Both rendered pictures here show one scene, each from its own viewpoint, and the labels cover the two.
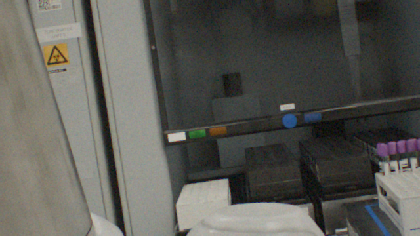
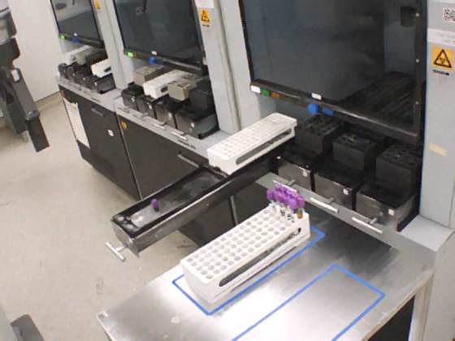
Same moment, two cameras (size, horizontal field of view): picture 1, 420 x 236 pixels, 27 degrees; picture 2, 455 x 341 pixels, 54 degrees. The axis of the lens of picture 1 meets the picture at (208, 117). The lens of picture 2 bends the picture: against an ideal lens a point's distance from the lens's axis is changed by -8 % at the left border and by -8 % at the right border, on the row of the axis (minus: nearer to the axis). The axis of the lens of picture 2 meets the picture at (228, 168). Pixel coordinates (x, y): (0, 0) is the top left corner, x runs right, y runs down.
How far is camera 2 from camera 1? 142 cm
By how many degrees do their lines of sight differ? 58
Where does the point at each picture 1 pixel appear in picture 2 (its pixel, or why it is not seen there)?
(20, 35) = not seen: outside the picture
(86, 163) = (221, 83)
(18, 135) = not seen: outside the picture
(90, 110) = (221, 53)
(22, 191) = not seen: outside the picture
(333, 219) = (319, 187)
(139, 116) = (242, 66)
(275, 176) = (308, 137)
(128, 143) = (239, 79)
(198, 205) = (214, 156)
